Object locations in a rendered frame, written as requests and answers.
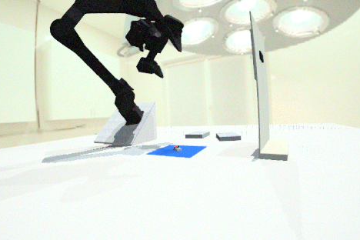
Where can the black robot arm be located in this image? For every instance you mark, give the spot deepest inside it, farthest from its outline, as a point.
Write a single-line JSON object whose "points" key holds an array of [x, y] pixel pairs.
{"points": [[63, 30]]}

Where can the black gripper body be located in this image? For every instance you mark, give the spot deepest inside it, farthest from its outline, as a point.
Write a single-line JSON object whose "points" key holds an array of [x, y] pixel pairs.
{"points": [[157, 42]]}

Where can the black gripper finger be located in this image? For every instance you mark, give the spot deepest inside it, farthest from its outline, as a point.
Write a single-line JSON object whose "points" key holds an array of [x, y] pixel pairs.
{"points": [[149, 67], [174, 34]]}

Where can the grey flat panel with socket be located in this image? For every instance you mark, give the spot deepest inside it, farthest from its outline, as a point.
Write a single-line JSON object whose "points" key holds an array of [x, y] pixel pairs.
{"points": [[269, 148]]}

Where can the blue square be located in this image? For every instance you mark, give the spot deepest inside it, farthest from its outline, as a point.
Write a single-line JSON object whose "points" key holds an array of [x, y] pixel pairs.
{"points": [[187, 151]]}

